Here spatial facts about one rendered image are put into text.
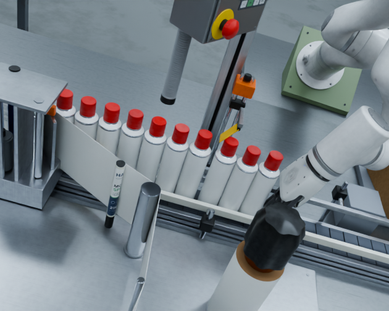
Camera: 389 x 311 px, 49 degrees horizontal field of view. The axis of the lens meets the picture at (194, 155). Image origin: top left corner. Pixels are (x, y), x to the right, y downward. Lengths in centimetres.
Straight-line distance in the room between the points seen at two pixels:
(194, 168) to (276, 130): 60
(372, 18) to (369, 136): 47
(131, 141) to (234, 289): 39
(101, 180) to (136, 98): 57
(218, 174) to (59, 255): 38
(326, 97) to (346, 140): 87
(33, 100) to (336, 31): 90
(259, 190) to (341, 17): 62
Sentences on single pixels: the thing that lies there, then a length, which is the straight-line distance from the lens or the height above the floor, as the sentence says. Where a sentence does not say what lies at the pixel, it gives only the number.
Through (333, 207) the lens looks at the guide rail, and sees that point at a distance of 112.
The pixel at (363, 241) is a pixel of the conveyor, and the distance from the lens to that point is 122.
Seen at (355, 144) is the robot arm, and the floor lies 119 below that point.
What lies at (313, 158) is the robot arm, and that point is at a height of 112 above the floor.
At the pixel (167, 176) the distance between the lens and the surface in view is 100.
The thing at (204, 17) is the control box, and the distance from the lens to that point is 81.
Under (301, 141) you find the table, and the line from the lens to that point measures 153.
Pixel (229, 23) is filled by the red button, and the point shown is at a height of 134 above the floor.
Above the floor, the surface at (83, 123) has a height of 104.
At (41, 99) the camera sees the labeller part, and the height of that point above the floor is 115.
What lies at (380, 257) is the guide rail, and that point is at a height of 91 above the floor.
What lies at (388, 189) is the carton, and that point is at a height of 90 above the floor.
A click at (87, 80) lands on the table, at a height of 83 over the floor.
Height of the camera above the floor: 164
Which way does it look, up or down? 39 degrees down
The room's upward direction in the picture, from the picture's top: 19 degrees clockwise
